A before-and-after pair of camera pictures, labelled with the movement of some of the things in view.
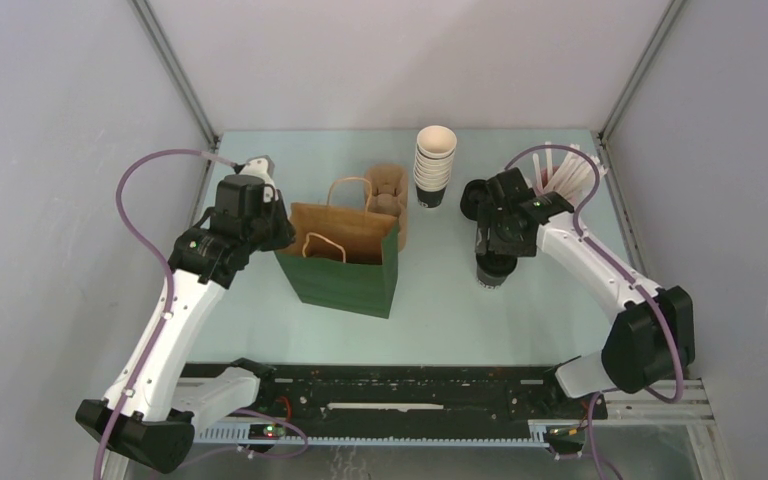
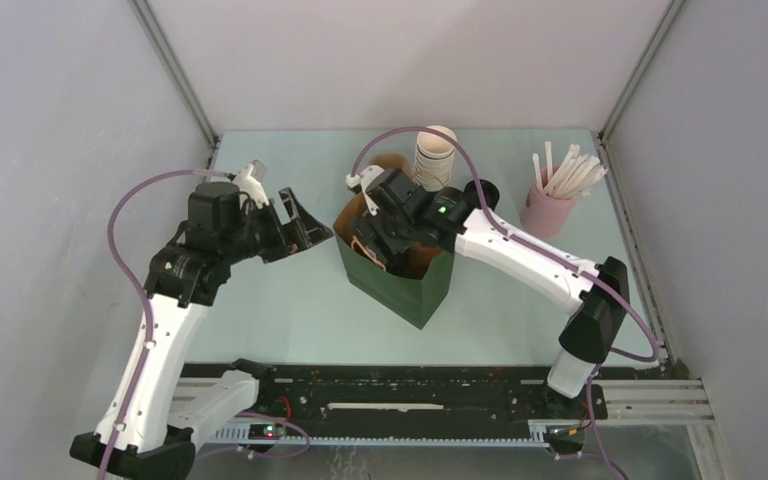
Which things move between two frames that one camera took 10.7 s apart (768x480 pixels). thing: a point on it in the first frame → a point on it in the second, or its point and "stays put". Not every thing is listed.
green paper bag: x=343 y=258 → x=419 y=301
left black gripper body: x=271 y=232 stays put
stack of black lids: x=474 y=191 stays put
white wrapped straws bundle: x=575 y=172 stays put
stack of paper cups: x=435 y=149 stays put
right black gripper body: x=500 y=239 → x=393 y=231
